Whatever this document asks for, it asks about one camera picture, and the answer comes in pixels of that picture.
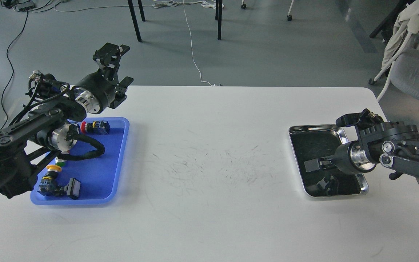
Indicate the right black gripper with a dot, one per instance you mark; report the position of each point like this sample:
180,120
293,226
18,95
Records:
350,158

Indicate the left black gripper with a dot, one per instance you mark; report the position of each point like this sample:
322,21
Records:
99,90

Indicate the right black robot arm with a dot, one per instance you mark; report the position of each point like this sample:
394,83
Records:
394,145

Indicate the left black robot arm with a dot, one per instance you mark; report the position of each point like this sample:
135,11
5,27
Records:
52,126

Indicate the shiny metal tray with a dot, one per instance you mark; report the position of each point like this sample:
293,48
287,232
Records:
312,142

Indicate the black table leg left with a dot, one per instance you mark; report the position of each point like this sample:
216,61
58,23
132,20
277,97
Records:
134,17

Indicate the black table leg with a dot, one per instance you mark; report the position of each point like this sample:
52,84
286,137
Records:
218,17
134,17

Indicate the white green push button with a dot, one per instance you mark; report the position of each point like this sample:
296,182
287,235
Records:
60,162

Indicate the blue plastic tray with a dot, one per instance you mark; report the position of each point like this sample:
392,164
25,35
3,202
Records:
98,177

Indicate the black power strip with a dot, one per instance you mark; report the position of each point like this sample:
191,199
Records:
19,5

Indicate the black table leg right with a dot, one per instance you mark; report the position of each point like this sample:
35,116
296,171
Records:
218,17

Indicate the beige cloth on chair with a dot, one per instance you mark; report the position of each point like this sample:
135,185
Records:
407,22

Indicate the red push button switch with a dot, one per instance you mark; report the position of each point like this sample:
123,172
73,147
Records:
100,127

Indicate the black square switch module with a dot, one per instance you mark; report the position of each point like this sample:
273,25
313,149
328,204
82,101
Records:
71,190

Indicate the yellow push button switch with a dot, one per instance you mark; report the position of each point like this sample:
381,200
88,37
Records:
48,185

